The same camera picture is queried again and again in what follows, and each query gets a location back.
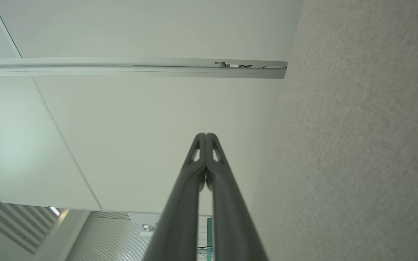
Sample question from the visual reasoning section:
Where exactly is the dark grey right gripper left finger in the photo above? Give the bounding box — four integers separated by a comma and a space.
142, 133, 206, 261

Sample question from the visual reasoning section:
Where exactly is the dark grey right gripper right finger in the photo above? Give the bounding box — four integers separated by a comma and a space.
206, 133, 269, 261

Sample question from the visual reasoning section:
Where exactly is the green-edged glass partition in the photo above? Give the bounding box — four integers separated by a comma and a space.
197, 216, 215, 261

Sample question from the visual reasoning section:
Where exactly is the white slatted ceiling panel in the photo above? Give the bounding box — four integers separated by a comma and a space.
0, 178, 61, 254

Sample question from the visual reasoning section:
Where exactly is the white ceiling rail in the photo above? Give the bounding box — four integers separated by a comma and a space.
0, 57, 288, 79

